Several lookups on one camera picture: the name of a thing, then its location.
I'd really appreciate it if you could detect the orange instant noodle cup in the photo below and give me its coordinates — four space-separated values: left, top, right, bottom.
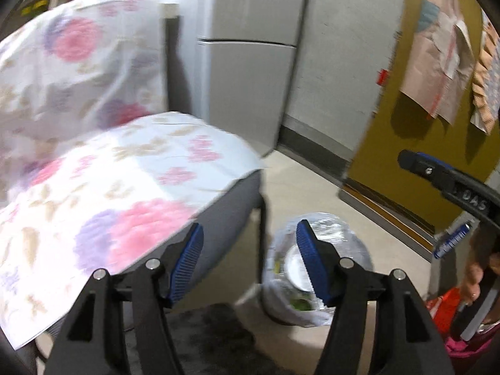
284 245 313 293

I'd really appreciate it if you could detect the green plastic bottle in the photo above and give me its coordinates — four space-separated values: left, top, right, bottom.
289 298 315 312

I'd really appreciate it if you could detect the trash bin with plastic bag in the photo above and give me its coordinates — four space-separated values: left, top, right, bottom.
234 212 374 328

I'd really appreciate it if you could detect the person's right hand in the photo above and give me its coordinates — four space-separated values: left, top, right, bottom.
460 223 499 306

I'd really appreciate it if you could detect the brown wooden door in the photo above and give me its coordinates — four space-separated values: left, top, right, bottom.
343 0 499 246

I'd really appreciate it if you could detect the patchwork cloth hanging on door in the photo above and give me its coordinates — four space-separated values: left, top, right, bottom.
400 0 499 136

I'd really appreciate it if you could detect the floral cloth chair cover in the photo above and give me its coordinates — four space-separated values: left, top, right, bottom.
0 0 264 351

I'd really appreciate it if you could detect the silver refrigerator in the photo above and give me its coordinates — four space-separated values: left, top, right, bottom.
163 0 305 155

